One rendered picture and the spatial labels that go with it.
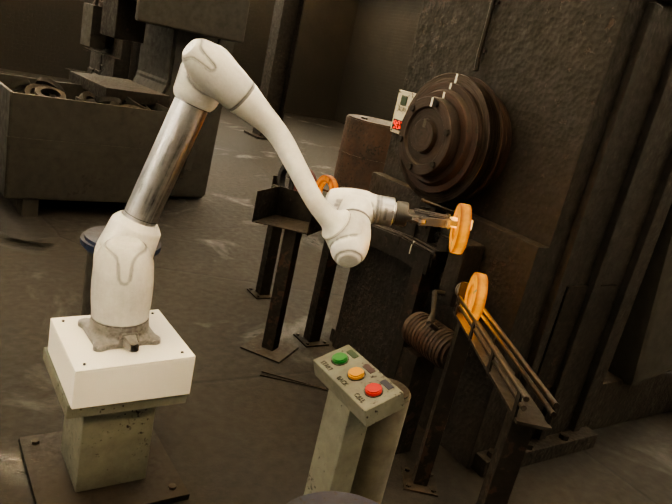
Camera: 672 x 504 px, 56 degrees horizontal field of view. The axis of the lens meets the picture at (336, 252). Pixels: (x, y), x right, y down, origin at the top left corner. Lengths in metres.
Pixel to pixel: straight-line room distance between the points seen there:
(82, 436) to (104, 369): 0.26
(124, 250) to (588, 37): 1.54
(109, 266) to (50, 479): 0.67
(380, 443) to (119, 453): 0.75
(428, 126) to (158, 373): 1.24
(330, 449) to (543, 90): 1.37
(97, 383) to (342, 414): 0.62
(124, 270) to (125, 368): 0.25
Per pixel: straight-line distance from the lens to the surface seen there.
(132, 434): 1.96
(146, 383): 1.78
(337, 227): 1.73
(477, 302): 1.95
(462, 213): 1.89
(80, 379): 1.72
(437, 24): 2.75
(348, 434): 1.59
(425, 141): 2.30
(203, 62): 1.70
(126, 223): 1.92
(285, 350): 2.94
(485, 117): 2.24
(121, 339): 1.80
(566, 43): 2.29
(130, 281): 1.74
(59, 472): 2.10
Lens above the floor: 1.31
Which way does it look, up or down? 17 degrees down
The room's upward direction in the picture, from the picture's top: 13 degrees clockwise
